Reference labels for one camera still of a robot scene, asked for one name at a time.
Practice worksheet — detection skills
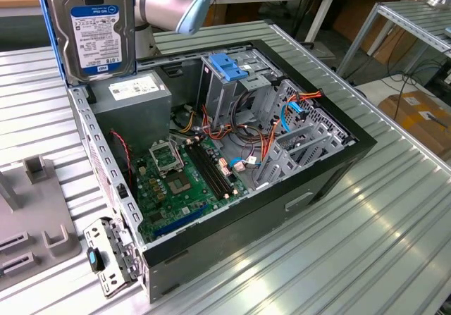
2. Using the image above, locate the hard disk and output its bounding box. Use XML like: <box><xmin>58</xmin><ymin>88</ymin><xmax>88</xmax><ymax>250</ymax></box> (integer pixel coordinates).
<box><xmin>37</xmin><ymin>0</ymin><xmax>138</xmax><ymax>87</ymax></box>

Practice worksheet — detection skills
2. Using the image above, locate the blue SATA wire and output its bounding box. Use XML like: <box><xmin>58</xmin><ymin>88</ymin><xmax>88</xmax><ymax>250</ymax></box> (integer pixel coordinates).
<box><xmin>280</xmin><ymin>100</ymin><xmax>313</xmax><ymax>135</ymax></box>

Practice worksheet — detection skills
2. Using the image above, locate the power wire with black plug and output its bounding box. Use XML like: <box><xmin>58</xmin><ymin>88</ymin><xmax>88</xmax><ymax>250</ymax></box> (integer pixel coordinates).
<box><xmin>260</xmin><ymin>88</ymin><xmax>324</xmax><ymax>163</ymax></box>

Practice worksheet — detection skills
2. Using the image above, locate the metal disk bay cage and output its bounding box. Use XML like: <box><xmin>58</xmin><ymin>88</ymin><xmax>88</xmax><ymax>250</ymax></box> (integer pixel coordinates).
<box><xmin>253</xmin><ymin>117</ymin><xmax>348</xmax><ymax>192</ymax></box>

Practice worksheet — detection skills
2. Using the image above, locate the grey power supply unit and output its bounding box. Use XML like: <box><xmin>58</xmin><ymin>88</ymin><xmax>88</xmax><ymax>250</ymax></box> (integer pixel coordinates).
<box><xmin>87</xmin><ymin>73</ymin><xmax>173</xmax><ymax>147</ymax></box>

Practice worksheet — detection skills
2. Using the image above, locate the blue drive cage latch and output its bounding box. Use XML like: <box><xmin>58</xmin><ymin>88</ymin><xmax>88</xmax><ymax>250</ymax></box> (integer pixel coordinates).
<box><xmin>208</xmin><ymin>53</ymin><xmax>249</xmax><ymax>82</ymax></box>

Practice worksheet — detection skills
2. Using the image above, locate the metal optical drive cage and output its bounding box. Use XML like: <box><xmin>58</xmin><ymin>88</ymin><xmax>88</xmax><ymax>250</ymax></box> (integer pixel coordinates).
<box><xmin>197</xmin><ymin>45</ymin><xmax>283</xmax><ymax>129</ymax></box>

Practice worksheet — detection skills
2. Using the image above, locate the black case fan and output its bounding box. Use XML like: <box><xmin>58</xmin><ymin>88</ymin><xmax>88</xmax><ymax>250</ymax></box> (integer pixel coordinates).
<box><xmin>107</xmin><ymin>128</ymin><xmax>138</xmax><ymax>192</ymax></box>

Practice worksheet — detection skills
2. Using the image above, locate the metal socket cover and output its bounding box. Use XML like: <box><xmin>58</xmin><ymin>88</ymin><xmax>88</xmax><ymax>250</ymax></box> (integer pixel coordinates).
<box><xmin>147</xmin><ymin>139</ymin><xmax>186</xmax><ymax>178</ymax></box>

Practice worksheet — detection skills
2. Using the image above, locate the CPU socket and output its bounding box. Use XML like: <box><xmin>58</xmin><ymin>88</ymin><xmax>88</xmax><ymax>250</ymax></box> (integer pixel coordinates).
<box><xmin>165</xmin><ymin>172</ymin><xmax>194</xmax><ymax>196</ymax></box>

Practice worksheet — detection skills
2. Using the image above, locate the black RAM slot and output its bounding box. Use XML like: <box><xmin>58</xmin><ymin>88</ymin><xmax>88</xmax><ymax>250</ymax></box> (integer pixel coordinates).
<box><xmin>185</xmin><ymin>147</ymin><xmax>223</xmax><ymax>201</ymax></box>
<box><xmin>199</xmin><ymin>140</ymin><xmax>236</xmax><ymax>192</ymax></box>
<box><xmin>190</xmin><ymin>144</ymin><xmax>228</xmax><ymax>198</ymax></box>
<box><xmin>194</xmin><ymin>142</ymin><xmax>233</xmax><ymax>195</ymax></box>

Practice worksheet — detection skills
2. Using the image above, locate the grey parts rack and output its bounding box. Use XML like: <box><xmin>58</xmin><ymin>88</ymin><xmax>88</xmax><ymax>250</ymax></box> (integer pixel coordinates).
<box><xmin>0</xmin><ymin>154</ymin><xmax>84</xmax><ymax>288</ymax></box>

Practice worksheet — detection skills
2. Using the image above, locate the green motherboard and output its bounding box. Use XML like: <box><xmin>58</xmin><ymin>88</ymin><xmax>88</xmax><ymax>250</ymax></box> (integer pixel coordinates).
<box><xmin>132</xmin><ymin>135</ymin><xmax>252</xmax><ymax>245</ymax></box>

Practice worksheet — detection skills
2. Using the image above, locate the blue expansion slot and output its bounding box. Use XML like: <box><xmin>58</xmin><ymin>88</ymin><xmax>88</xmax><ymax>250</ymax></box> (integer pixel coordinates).
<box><xmin>153</xmin><ymin>202</ymin><xmax>209</xmax><ymax>238</ymax></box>

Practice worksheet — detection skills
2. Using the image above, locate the black open PC case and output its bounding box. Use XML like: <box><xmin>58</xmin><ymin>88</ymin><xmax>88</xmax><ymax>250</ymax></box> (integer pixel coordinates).
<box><xmin>66</xmin><ymin>38</ymin><xmax>378</xmax><ymax>305</ymax></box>

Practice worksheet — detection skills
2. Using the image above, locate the metal slat side table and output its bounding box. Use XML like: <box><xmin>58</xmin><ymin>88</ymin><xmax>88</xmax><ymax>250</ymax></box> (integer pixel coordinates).
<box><xmin>336</xmin><ymin>1</ymin><xmax>451</xmax><ymax>80</ymax></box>

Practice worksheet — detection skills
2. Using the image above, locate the cardboard box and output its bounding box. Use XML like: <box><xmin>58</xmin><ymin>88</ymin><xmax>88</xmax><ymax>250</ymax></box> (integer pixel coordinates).
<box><xmin>378</xmin><ymin>91</ymin><xmax>451</xmax><ymax>157</ymax></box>

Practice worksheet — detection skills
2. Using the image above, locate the yellow black power wire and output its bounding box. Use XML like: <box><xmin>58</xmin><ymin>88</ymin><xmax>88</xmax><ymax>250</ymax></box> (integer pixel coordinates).
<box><xmin>168</xmin><ymin>105</ymin><xmax>200</xmax><ymax>135</ymax></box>

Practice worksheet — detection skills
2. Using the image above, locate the thick black cable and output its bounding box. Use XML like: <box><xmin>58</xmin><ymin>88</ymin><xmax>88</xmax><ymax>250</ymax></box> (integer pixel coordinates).
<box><xmin>230</xmin><ymin>89</ymin><xmax>264</xmax><ymax>140</ymax></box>

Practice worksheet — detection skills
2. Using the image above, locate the red orange wire bundle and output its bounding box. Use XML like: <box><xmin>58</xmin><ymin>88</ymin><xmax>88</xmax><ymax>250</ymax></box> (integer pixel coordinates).
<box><xmin>200</xmin><ymin>103</ymin><xmax>268</xmax><ymax>143</ymax></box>

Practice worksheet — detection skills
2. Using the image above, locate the short blue labelled wire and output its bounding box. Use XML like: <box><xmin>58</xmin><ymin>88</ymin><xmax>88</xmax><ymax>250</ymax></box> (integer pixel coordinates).
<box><xmin>225</xmin><ymin>156</ymin><xmax>260</xmax><ymax>173</ymax></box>

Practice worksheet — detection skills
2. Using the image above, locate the metal card retention bracket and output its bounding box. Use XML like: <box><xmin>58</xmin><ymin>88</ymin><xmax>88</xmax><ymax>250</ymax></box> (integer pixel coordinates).
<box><xmin>82</xmin><ymin>216</ymin><xmax>146</xmax><ymax>300</ymax></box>

